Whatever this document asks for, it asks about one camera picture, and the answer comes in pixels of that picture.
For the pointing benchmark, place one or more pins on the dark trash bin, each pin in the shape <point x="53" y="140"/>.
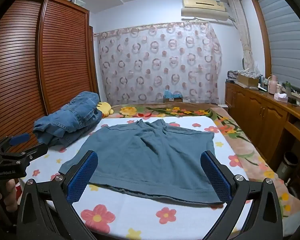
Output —
<point x="287" y="165"/>

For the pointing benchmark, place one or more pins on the wooden sideboard cabinet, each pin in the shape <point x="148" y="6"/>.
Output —
<point x="257" y="110"/>

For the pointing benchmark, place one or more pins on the white flower-print sheet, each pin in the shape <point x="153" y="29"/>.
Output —
<point x="130" y="213"/>

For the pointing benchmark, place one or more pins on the wooden louvred wardrobe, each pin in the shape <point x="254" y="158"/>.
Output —
<point x="62" y="55"/>

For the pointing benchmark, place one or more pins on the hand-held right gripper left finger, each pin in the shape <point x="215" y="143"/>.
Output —
<point x="82" y="178"/>

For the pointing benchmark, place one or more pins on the dark cluttered box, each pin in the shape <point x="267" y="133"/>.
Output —
<point x="231" y="77"/>

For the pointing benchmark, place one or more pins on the pink thermos jug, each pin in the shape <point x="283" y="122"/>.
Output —
<point x="272" y="85"/>

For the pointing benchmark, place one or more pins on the grey window blind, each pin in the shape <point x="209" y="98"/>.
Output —
<point x="285" y="42"/>

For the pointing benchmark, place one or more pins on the teal towel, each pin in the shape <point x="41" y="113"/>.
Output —
<point x="145" y="155"/>

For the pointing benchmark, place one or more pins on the circle-print sheer curtain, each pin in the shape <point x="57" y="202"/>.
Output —
<point x="160" y="62"/>

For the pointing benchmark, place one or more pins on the yellow plush toy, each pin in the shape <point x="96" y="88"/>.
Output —
<point x="105" y="107"/>

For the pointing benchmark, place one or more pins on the clear plastic storage box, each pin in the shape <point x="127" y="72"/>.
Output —
<point x="79" y="2"/>

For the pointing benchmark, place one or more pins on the cardboard box with blue bags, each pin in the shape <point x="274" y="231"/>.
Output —
<point x="173" y="95"/>

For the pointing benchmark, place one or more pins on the tied lace curtain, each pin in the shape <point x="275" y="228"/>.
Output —
<point x="247" y="55"/>

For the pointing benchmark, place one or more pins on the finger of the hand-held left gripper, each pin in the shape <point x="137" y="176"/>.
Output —
<point x="32" y="150"/>
<point x="20" y="139"/>

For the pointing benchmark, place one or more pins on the cream air conditioner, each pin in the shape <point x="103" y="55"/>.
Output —
<point x="202" y="8"/>

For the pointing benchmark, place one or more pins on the person's left hand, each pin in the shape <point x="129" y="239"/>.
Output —
<point x="12" y="193"/>

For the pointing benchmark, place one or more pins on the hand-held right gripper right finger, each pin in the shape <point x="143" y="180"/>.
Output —
<point x="216" y="178"/>

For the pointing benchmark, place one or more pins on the small white fan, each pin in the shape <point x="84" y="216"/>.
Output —
<point x="244" y="63"/>

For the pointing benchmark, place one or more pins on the pink tissue box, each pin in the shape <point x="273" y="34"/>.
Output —
<point x="280" y="98"/>

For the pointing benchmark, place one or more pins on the blue denim jeans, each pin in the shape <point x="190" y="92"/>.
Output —
<point x="72" y="115"/>

